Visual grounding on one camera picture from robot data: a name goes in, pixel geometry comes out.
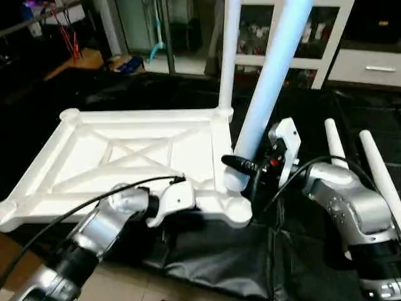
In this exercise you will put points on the blue and yellow box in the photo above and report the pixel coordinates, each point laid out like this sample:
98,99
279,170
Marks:
128,64

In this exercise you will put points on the white plastic table leg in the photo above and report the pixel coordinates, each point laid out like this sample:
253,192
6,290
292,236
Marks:
379,163
269,81
334,141
228,53

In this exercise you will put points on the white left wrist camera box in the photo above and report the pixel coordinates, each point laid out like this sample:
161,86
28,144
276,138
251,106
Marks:
172,197

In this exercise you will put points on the white drawer unit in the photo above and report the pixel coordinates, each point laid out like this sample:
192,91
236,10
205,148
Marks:
366,66

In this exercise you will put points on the white glass-door cabinet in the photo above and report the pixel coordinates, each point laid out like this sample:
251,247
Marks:
313,37

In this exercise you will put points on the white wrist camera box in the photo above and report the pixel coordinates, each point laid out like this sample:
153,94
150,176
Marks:
285,144
172,197

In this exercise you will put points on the brown wooden desk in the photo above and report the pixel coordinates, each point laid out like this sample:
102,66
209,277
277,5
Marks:
72,63

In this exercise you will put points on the white plastic table top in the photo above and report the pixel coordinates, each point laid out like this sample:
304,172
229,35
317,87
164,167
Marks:
125,157

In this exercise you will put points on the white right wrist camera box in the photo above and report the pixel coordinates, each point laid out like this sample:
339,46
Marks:
285,144

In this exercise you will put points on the black work mat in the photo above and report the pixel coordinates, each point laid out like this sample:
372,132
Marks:
213,263

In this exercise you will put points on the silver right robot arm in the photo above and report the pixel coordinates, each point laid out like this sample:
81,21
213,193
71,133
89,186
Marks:
357,213

